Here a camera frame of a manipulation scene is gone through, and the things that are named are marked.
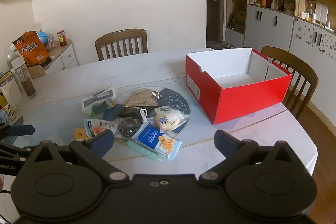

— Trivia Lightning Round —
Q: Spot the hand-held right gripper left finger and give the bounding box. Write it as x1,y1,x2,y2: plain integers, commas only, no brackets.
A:
20,130,131,186

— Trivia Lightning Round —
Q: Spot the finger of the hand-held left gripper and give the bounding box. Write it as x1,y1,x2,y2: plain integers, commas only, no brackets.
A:
0,124,35,140

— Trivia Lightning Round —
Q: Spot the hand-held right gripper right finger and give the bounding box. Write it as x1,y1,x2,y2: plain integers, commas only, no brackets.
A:
199,130,306,186

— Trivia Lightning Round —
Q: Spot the dark green snack packet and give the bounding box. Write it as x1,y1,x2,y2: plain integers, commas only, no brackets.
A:
119,106,143,119

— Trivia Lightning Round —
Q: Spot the white green snack packet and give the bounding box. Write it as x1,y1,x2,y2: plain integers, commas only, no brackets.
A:
82,86,117,116

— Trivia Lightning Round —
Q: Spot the red cardboard box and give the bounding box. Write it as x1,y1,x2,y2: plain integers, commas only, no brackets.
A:
185,47,293,125

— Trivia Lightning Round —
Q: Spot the white cable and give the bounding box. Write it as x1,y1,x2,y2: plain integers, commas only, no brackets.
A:
139,108,150,123

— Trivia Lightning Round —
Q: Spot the brown paper foil snack packet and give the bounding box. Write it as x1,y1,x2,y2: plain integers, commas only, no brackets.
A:
123,88,161,108

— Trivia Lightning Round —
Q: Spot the white marble desktop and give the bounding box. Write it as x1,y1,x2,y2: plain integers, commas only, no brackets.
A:
0,48,319,180

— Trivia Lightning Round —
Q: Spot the white packet with orange picture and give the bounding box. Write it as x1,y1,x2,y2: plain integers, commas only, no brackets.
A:
83,119,116,138

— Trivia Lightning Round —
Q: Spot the yellow plastic item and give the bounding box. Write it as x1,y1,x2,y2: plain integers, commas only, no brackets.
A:
73,127,91,141

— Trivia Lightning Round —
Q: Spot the clear bag with black contents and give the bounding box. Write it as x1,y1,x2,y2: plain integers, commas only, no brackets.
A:
113,118,143,138

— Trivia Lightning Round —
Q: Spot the dark blue pouch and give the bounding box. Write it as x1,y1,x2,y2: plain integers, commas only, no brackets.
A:
103,105,124,121

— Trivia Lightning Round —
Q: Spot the white kettle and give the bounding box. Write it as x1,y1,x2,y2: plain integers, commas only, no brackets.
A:
0,72,23,110

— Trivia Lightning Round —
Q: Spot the mint green tube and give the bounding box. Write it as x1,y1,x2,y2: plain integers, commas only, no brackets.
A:
126,140,164,161

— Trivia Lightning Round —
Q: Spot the clear water bottle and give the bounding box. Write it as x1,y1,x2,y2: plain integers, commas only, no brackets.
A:
11,56,38,100

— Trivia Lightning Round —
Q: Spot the blue white cracker packet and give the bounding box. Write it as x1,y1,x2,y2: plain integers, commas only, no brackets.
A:
131,123,183,161

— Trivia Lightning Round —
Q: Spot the bread in clear packet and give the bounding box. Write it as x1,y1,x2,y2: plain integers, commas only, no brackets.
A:
154,106,191,132

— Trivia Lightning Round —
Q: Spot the round turntable with blue pattern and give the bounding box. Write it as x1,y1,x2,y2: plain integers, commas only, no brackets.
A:
79,85,191,140

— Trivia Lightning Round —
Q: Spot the orange snack bag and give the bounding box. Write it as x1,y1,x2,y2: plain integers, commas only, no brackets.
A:
13,31,51,67

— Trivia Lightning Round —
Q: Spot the white side cabinet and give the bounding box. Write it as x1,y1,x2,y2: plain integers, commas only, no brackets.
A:
26,39,79,79

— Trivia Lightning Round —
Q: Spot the blue globe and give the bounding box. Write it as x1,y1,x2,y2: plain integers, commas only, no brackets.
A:
37,30,49,47

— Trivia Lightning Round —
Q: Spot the jar with red lid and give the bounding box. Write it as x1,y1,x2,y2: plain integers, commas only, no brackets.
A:
57,30,68,47

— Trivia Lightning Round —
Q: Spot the brown wooden chair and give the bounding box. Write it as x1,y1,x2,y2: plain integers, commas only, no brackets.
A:
94,28,148,61
261,46,319,119

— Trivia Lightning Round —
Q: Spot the tall cardboard box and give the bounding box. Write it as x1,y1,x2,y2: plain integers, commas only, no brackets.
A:
235,11,247,33

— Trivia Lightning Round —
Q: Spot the dark door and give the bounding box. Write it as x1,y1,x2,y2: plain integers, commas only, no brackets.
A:
204,0,226,50

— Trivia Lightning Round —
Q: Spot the tall glass jar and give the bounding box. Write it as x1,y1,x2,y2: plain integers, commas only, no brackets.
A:
306,0,315,20

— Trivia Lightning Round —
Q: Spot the black cable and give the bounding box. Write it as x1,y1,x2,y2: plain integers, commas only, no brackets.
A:
0,190,12,223

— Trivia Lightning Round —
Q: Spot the grey and wood wall cabinet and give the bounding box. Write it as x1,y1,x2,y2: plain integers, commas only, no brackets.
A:
224,0,336,109

